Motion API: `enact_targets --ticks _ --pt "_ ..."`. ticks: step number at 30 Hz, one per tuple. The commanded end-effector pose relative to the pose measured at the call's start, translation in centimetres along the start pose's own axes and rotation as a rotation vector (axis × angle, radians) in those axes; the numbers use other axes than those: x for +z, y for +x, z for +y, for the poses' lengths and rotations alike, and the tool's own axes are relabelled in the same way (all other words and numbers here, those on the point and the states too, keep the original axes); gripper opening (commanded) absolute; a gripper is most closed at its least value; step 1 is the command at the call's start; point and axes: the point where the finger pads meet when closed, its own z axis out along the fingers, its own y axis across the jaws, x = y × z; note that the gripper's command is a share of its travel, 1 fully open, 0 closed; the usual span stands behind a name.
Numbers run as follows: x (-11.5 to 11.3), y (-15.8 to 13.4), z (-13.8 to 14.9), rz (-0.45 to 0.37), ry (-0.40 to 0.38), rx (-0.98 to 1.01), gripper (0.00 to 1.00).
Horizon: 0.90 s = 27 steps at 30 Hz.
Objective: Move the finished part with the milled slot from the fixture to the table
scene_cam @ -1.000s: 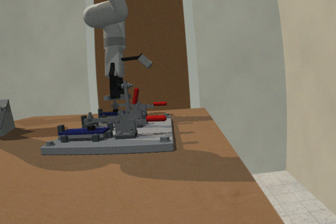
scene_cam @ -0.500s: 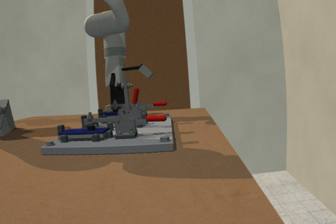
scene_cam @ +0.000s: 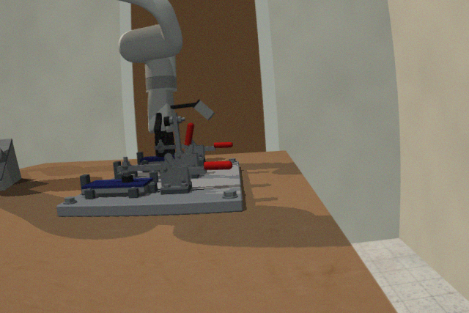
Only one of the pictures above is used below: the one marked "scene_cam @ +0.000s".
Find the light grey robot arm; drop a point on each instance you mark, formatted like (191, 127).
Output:
(150, 46)

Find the blue flat metal plate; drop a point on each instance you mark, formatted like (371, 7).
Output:
(117, 186)

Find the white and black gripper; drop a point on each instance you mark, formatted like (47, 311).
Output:
(159, 106)

